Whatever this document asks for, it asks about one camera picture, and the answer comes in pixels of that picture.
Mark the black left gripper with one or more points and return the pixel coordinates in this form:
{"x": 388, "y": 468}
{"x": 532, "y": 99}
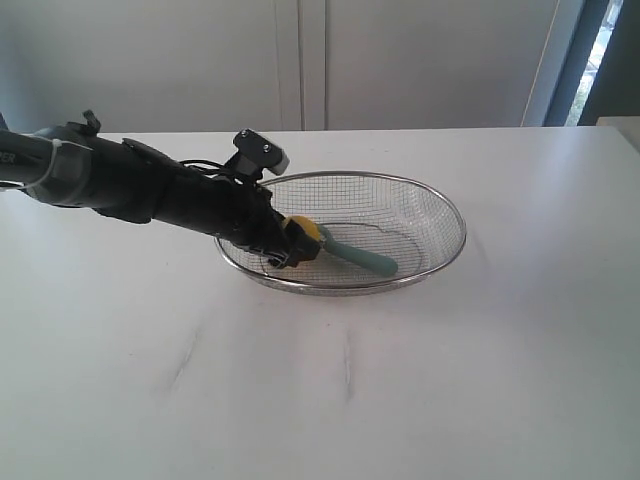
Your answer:
{"x": 225, "y": 209}

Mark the yellow lemon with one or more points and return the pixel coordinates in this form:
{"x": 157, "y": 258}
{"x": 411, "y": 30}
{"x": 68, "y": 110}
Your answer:
{"x": 309, "y": 227}

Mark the teal handled vegetable peeler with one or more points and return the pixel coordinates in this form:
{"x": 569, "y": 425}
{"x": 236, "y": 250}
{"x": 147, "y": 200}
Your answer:
{"x": 379, "y": 264}

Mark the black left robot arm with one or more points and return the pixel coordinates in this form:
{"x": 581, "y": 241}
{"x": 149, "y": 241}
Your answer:
{"x": 71, "y": 166}

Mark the white cabinet doors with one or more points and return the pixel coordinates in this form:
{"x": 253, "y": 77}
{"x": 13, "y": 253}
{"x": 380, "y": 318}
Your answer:
{"x": 153, "y": 66}

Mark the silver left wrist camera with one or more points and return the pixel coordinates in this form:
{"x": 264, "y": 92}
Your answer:
{"x": 255, "y": 153}

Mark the oval wire mesh basket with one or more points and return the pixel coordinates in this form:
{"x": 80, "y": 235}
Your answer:
{"x": 404, "y": 219}

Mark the window with dark frame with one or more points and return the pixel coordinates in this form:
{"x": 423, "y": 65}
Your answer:
{"x": 605, "y": 44}

